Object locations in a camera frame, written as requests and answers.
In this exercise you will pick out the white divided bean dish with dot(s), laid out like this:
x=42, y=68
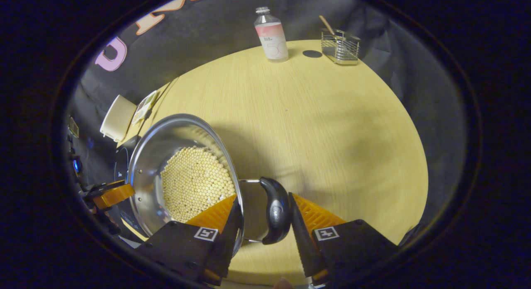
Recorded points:
x=144, y=107

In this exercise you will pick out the pile of soybeans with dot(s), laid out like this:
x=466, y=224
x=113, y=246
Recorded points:
x=195, y=183

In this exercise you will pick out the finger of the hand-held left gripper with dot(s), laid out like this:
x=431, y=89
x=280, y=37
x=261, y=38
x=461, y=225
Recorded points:
x=116, y=195
x=103, y=188

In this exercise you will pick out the white box-shaped appliance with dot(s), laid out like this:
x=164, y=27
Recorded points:
x=118, y=119

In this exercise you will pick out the small black round disc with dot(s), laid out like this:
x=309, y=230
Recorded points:
x=312, y=54

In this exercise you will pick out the wooden stick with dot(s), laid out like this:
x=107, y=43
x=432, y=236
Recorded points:
x=327, y=24

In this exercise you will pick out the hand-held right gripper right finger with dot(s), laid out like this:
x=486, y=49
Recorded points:
x=305, y=247

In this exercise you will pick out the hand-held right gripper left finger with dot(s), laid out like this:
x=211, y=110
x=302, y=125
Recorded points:
x=228, y=239

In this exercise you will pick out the stainless steel pot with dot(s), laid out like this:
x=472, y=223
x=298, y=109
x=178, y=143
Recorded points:
x=147, y=173

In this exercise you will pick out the black induction cooktop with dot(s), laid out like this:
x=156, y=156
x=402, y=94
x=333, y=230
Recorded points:
x=121, y=162

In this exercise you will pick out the black backdrop cloth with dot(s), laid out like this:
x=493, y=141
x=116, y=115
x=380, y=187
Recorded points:
x=207, y=36

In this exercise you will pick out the clear bottle pink label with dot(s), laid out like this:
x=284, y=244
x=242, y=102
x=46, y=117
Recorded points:
x=274, y=40

